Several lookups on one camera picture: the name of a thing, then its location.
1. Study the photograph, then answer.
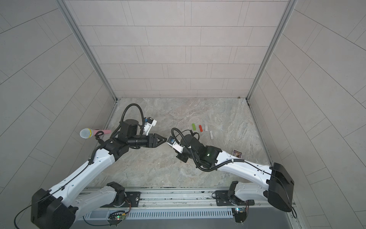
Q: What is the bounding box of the playing card box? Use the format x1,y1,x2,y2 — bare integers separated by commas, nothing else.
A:
232,149,243,158

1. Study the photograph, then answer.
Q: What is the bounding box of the white ventilation grille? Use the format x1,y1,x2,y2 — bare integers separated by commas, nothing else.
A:
85,208,234,220

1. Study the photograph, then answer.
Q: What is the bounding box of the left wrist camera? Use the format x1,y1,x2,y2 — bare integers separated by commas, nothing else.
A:
143,117,157,135

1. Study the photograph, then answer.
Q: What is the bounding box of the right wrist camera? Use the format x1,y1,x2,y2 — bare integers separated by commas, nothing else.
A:
166,136,184,154

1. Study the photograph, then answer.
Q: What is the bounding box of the circuit board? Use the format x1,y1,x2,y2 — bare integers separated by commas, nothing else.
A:
232,208,248,224
107,210,128,226

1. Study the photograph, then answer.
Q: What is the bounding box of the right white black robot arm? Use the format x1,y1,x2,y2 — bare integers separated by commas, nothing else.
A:
167,128,297,218

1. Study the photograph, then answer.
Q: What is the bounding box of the pink yellow toy microphone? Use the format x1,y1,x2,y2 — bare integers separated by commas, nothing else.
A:
80,128,112,139

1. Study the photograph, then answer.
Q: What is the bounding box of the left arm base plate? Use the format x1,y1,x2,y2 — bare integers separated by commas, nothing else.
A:
112,192,141,208

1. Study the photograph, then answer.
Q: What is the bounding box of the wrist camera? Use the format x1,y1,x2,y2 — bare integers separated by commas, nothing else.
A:
166,136,184,154
143,117,157,135

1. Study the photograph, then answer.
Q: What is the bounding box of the right circuit board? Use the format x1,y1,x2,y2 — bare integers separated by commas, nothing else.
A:
232,208,248,224

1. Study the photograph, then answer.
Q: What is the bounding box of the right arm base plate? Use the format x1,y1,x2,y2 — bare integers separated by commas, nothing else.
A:
211,190,255,206

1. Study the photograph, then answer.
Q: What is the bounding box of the left circuit board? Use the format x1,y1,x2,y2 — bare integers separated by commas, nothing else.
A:
107,210,128,226

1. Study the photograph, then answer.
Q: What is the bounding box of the aluminium rail frame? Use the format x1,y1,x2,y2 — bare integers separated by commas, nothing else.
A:
57,185,296,211

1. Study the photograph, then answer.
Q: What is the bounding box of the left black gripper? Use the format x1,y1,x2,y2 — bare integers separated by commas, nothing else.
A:
128,133,167,148

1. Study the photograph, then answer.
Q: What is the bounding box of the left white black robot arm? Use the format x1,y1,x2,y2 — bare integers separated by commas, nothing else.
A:
28,111,167,229

